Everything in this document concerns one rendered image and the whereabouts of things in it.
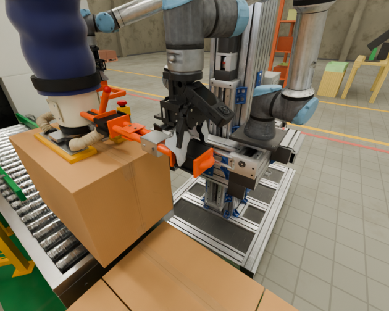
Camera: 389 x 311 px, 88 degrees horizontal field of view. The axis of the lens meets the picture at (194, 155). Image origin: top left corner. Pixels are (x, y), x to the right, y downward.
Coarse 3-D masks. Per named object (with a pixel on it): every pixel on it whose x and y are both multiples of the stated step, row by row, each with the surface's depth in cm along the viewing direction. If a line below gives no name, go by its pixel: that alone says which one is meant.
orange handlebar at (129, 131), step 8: (112, 88) 106; (112, 96) 97; (120, 96) 100; (80, 112) 76; (96, 112) 77; (112, 128) 66; (120, 128) 63; (128, 128) 63; (136, 128) 63; (144, 128) 64; (128, 136) 61; (136, 136) 59; (160, 144) 55; (168, 152) 53; (208, 160) 48; (200, 168) 48
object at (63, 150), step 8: (56, 128) 91; (40, 136) 85; (48, 136) 84; (48, 144) 80; (56, 144) 78; (64, 144) 78; (56, 152) 77; (64, 152) 74; (72, 152) 73; (80, 152) 74; (88, 152) 75; (96, 152) 77; (72, 160) 71
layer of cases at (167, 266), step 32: (160, 224) 114; (128, 256) 98; (160, 256) 98; (192, 256) 98; (96, 288) 86; (128, 288) 86; (160, 288) 86; (192, 288) 86; (224, 288) 86; (256, 288) 86
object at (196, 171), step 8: (192, 144) 52; (200, 144) 52; (192, 152) 49; (200, 152) 49; (208, 152) 49; (176, 160) 52; (192, 160) 48; (200, 160) 47; (184, 168) 50; (192, 168) 49
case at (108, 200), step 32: (32, 160) 76; (64, 160) 73; (96, 160) 73; (128, 160) 73; (160, 160) 86; (64, 192) 64; (96, 192) 65; (128, 192) 77; (160, 192) 93; (64, 224) 97; (96, 224) 70; (128, 224) 83; (96, 256) 79
